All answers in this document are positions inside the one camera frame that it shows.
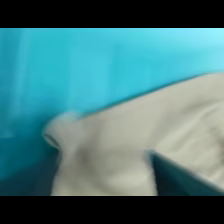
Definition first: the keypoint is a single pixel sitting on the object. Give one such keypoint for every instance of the beige shirt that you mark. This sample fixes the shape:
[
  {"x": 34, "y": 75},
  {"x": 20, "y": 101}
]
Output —
[{"x": 133, "y": 133}]

